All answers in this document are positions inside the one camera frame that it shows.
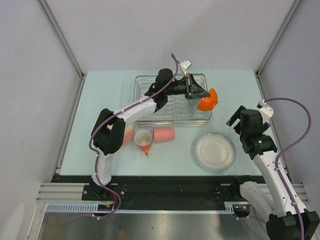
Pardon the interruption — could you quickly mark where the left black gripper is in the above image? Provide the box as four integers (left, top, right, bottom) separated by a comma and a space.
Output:
164, 73, 209, 100

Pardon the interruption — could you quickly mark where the white and orange bowl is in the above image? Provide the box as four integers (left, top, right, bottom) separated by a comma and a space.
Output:
196, 88, 219, 112

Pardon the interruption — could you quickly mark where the metal wire dish rack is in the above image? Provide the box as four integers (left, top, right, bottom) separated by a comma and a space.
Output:
133, 73, 212, 127

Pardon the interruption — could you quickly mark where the pink plastic cup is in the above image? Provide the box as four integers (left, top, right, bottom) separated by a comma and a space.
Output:
153, 127, 176, 143

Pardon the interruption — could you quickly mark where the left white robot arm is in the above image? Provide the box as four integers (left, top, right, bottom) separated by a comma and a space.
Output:
89, 68, 211, 200

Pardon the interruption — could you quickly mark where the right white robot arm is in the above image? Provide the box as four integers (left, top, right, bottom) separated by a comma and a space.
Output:
226, 105, 320, 240

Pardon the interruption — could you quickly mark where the large white grey-rimmed plate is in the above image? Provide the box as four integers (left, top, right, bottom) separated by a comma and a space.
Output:
191, 132, 237, 173

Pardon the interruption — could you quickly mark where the orange mug white inside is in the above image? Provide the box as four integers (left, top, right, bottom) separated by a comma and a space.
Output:
134, 130, 153, 156

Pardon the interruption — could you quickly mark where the beige and pink floral plate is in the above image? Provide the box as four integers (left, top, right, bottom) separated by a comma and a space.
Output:
122, 123, 135, 147

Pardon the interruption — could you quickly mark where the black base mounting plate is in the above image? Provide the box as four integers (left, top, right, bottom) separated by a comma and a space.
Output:
49, 174, 276, 211

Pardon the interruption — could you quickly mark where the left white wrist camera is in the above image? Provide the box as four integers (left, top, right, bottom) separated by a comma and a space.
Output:
179, 60, 192, 77

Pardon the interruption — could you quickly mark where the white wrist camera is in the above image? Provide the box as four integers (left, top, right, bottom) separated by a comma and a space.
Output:
257, 99, 274, 124
179, 60, 192, 77

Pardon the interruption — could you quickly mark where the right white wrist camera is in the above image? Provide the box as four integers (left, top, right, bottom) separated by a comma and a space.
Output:
257, 99, 274, 124

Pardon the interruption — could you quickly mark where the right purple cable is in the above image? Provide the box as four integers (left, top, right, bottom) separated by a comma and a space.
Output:
234, 97, 313, 240

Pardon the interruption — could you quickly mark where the purple cable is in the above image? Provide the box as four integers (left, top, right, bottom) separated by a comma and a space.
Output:
44, 53, 180, 225
234, 97, 313, 240

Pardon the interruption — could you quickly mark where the white slotted cable duct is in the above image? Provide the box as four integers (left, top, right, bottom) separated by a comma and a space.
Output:
45, 201, 250, 215

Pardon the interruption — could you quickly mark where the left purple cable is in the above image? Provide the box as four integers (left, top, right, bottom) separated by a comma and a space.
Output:
44, 53, 180, 225

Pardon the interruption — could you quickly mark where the left aluminium frame post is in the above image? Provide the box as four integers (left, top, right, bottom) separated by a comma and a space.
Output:
37, 0, 85, 79

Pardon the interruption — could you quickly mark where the aluminium frame post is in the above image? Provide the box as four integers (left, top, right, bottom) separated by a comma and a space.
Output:
37, 0, 85, 79
255, 0, 303, 76

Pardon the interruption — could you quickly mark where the right aluminium frame post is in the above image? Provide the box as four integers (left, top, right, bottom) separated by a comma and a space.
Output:
255, 0, 303, 76

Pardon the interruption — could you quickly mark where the aluminium front rail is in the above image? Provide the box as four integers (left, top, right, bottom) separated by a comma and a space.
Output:
36, 182, 87, 204

